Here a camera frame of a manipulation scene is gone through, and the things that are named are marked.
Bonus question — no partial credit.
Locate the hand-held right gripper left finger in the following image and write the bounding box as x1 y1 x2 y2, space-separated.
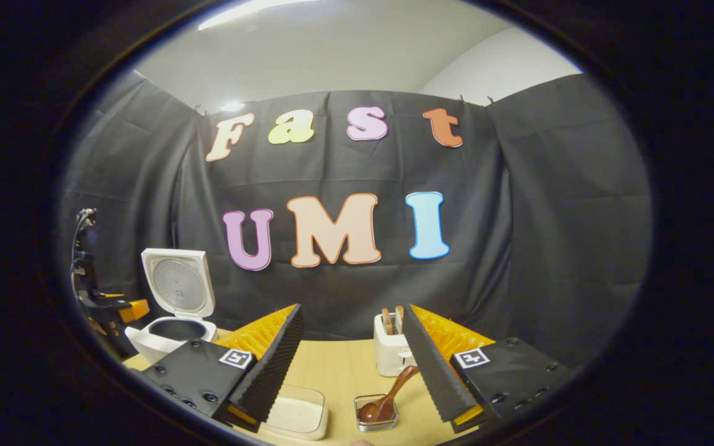
140 304 305 433

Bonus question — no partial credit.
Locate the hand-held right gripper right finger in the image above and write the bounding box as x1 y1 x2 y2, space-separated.
402 302 571 434

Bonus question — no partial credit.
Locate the white rice cooker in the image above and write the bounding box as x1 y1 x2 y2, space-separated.
125 248 218 366

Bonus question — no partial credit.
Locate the brown wooden spoon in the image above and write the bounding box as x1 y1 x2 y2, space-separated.
358 365 421 425

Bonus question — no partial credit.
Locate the clear chopstick holder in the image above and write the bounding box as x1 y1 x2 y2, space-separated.
355 394 399 432

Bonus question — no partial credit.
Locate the white toaster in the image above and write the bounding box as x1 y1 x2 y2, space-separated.
374 313 420 377

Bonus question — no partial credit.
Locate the clear plastic container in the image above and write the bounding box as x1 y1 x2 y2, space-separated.
261 384 328 440

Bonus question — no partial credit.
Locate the black backdrop cloth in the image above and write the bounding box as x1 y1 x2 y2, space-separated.
59 71 654 366

